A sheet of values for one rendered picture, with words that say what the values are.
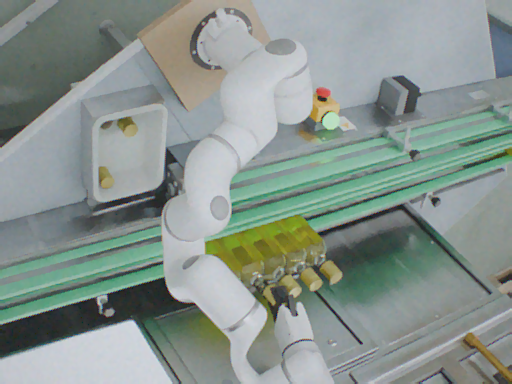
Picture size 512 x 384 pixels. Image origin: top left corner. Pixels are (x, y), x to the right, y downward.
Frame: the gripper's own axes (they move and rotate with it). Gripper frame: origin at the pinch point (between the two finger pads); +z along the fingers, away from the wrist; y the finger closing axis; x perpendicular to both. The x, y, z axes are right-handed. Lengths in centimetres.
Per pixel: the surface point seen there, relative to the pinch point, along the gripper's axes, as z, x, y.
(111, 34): 105, 24, 14
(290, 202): 26.4, -10.6, 4.8
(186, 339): 3.8, 18.5, -14.5
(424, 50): 60, -60, 30
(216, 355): -2.0, 12.9, -14.5
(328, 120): 40.1, -23.1, 18.6
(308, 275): 6.6, -9.3, -0.3
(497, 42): 102, -122, 13
